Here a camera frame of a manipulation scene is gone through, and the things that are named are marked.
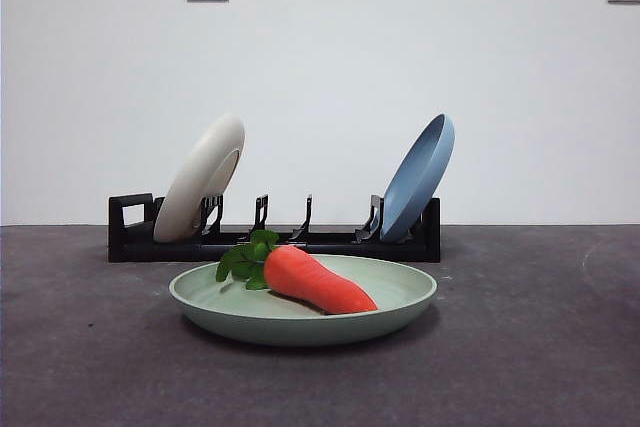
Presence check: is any black plate rack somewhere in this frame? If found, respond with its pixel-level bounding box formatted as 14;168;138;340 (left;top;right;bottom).
107;192;442;264

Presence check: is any cream plate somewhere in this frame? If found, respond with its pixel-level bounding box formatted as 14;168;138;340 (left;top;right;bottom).
152;112;247;244

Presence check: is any blue plate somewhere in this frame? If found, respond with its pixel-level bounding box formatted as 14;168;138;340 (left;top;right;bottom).
379;113;456;243

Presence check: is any green plate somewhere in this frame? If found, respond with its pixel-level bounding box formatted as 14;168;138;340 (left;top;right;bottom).
168;254;439;348

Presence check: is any orange carrot with green leaves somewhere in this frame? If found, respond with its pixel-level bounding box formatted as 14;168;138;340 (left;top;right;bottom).
215;229;379;316

